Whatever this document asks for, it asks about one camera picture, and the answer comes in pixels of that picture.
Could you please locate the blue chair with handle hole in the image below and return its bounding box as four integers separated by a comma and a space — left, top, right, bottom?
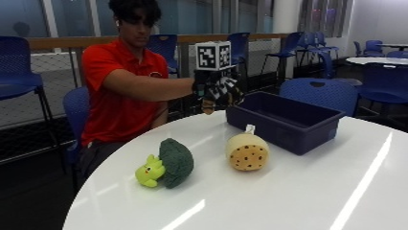
278, 78, 362, 118

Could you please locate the blue chair with black legs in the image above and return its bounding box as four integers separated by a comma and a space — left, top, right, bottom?
0, 35, 61, 150
261, 31, 306, 80

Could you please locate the white column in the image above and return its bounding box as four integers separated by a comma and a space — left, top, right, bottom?
271, 0, 303, 35

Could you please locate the white cube with black markers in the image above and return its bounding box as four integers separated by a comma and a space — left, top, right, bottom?
194, 40, 234, 72

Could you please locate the dark blue plastic bin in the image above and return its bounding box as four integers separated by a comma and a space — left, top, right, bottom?
225, 91, 347, 156

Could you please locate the the person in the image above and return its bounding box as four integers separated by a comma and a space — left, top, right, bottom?
77, 0, 202, 180

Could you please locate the green broccoli plush toy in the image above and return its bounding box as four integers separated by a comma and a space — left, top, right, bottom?
134, 137, 196, 190

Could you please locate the checkered black white plush toy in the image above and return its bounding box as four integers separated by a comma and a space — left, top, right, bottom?
201, 76, 246, 116

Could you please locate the white round table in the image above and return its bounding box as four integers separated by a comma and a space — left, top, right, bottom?
344, 56, 408, 67
375, 42, 408, 52

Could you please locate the tan cookie plush toy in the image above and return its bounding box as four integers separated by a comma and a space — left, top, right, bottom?
225, 124, 270, 172

